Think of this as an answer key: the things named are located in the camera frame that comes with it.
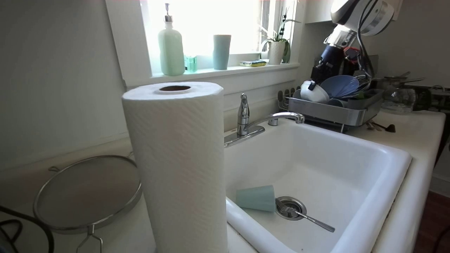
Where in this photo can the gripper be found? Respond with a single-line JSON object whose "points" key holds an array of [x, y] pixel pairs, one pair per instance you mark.
{"points": [[332, 58]]}

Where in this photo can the white bowl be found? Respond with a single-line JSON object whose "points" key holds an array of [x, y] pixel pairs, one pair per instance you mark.
{"points": [[314, 94]]}

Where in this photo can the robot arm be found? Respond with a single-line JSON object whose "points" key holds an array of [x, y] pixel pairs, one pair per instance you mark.
{"points": [[355, 12]]}

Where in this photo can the grey dish rack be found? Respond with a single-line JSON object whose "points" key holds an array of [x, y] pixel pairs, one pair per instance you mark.
{"points": [[334, 110]]}

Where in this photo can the white sink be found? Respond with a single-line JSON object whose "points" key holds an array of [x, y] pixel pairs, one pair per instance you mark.
{"points": [[334, 168]]}

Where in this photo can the metal sink drain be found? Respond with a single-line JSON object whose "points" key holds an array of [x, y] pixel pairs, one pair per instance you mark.
{"points": [[299, 205]]}

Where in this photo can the blue plate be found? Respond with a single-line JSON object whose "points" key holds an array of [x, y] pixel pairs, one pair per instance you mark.
{"points": [[339, 86]]}

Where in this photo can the potted plant in white pot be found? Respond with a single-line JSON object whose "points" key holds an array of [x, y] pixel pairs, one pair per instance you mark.
{"points": [[277, 51]]}

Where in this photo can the yellow green sponge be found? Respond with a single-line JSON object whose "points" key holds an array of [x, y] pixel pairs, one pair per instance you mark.
{"points": [[253, 63]]}

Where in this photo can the chrome tap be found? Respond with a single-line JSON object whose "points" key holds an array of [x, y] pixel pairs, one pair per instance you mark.
{"points": [[243, 123]]}

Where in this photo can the clear glass jar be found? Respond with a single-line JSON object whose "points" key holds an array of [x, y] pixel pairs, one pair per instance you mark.
{"points": [[399, 100]]}

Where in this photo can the light blue cup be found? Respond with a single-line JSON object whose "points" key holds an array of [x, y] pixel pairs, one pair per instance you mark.
{"points": [[222, 52], [256, 198]]}

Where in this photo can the window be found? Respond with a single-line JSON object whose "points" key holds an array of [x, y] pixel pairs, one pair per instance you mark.
{"points": [[211, 28]]}

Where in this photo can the small green glass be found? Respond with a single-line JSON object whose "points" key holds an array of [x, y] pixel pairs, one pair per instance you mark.
{"points": [[190, 64]]}

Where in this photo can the metal spoon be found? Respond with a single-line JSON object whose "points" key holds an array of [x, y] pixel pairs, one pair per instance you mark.
{"points": [[314, 221]]}

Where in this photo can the pale green soap dispenser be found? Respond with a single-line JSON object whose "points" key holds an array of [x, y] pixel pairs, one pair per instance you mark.
{"points": [[171, 52]]}

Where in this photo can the white paper towel roll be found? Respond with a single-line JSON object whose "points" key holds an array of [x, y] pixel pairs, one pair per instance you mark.
{"points": [[179, 165]]}

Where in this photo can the round metal mesh strainer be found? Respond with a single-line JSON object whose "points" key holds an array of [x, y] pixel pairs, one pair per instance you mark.
{"points": [[88, 193]]}

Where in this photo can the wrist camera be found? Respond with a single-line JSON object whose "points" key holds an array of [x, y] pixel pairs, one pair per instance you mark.
{"points": [[352, 56]]}

